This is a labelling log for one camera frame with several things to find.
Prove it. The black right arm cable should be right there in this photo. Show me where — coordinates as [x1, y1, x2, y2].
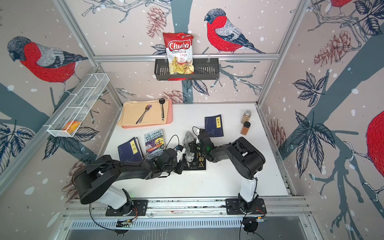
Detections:
[236, 206, 265, 240]

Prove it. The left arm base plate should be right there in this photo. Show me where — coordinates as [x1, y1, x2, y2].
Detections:
[106, 200, 149, 218]

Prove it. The beige spice jar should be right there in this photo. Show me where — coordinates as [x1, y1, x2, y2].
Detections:
[241, 110, 252, 124]

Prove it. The Treehouse colourful paperback book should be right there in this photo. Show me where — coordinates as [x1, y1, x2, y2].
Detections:
[144, 129, 165, 160]

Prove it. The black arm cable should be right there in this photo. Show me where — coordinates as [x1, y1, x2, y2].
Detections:
[163, 134, 181, 151]
[236, 206, 265, 240]

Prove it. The orange spice jar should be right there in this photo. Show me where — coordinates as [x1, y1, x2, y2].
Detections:
[241, 122, 251, 136]

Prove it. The beige placemat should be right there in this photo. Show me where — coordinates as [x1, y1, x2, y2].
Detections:
[116, 100, 170, 127]

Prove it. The red Chuba chips bag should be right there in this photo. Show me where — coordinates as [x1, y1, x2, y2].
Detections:
[163, 33, 195, 75]

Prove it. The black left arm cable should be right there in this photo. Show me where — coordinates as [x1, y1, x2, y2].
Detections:
[163, 134, 181, 151]

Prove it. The black portrait cover book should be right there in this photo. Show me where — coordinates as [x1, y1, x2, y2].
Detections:
[183, 141, 207, 171]

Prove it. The white wire wall shelf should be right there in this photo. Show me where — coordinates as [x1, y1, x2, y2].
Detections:
[43, 73, 110, 138]

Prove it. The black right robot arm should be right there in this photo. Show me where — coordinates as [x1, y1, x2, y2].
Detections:
[197, 129, 266, 204]

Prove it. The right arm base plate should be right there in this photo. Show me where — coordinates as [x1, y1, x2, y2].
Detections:
[225, 198, 267, 215]

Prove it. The black wall basket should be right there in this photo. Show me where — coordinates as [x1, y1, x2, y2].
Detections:
[154, 58, 220, 81]

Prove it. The orange packet in shelf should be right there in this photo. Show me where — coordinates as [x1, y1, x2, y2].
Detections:
[62, 121, 82, 135]

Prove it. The blue book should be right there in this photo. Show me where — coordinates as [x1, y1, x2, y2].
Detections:
[118, 138, 144, 163]
[205, 115, 224, 138]

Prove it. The black ladle spoon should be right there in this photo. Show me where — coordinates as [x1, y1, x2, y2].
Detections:
[159, 98, 166, 121]

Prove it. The grey striped cloth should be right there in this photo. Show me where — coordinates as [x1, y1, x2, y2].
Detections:
[183, 131, 195, 154]

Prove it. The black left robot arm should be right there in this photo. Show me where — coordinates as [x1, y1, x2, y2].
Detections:
[73, 146, 185, 210]

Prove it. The iridescent purple spoon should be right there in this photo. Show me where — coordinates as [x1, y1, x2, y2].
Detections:
[136, 105, 152, 124]

